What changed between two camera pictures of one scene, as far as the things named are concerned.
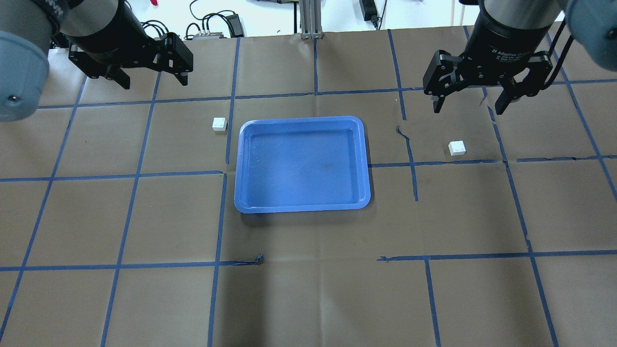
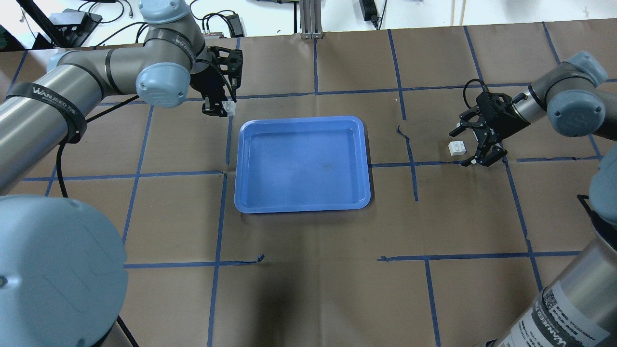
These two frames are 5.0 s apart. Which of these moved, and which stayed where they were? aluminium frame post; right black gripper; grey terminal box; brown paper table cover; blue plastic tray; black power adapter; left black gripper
Moved: left black gripper; right black gripper
Stayed: brown paper table cover; aluminium frame post; grey terminal box; blue plastic tray; black power adapter
